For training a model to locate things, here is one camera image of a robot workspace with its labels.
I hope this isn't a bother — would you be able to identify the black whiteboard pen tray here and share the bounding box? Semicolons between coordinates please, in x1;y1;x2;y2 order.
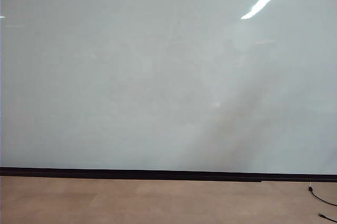
0;167;337;183

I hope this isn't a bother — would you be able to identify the short black floor cable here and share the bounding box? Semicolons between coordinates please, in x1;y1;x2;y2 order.
318;212;337;222

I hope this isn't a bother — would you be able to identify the white glass whiteboard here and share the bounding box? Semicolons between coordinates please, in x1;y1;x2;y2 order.
0;0;337;175

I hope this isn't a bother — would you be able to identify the black floor cable with plug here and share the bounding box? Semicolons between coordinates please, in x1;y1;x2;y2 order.
308;181;337;207

